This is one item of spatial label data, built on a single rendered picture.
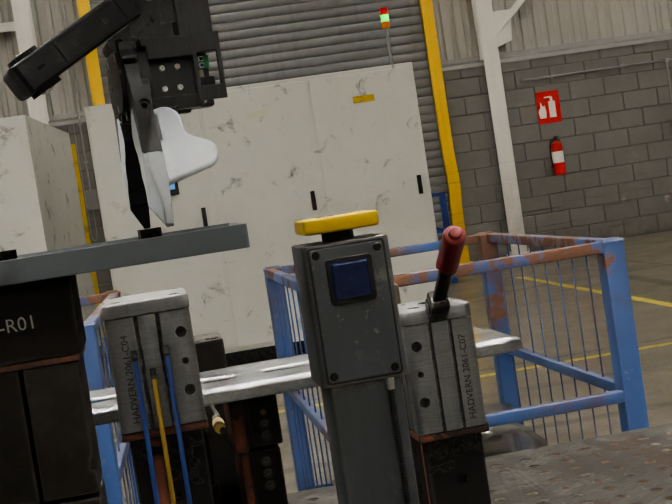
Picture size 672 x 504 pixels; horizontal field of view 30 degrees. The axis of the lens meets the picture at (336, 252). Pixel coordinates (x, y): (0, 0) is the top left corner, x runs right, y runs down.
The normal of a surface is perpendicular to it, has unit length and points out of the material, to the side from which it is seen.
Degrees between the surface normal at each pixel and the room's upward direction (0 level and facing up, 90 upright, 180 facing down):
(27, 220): 90
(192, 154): 66
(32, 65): 91
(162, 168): 85
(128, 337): 90
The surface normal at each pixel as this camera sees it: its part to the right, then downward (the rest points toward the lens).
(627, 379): 0.15, 0.03
